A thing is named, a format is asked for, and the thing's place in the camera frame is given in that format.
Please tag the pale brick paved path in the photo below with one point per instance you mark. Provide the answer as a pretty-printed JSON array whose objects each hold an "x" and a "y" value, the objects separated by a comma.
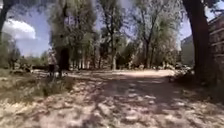
[{"x": 133, "y": 100}]

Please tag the brick building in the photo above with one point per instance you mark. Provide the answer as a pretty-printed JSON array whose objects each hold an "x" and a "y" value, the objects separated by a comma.
[{"x": 217, "y": 40}]

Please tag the thick dark tree trunk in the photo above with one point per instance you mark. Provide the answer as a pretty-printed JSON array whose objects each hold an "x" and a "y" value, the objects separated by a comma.
[{"x": 200, "y": 40}]

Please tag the pale building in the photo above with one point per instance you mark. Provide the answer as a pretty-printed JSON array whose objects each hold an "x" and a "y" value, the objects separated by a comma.
[{"x": 187, "y": 50}]

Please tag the row of green trees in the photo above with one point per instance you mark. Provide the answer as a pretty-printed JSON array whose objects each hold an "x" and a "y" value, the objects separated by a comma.
[{"x": 110, "y": 33}]

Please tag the dry grass patch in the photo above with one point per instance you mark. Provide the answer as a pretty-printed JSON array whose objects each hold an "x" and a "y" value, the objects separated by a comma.
[{"x": 20, "y": 88}]

